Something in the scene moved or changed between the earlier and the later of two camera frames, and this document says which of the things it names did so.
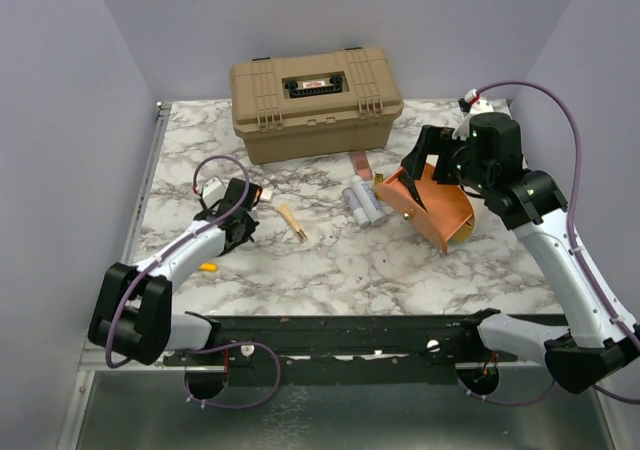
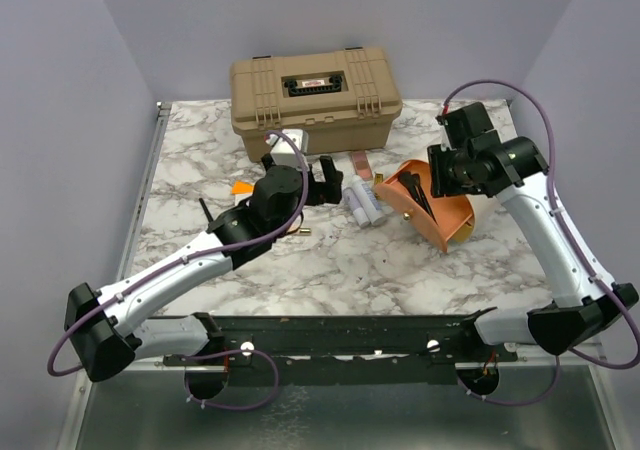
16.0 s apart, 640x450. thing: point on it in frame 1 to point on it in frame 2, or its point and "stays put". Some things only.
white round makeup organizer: [446, 215] stays put
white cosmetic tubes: [369, 200] stays put
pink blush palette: [362, 164] stays put
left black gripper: [250, 220] to [328, 191]
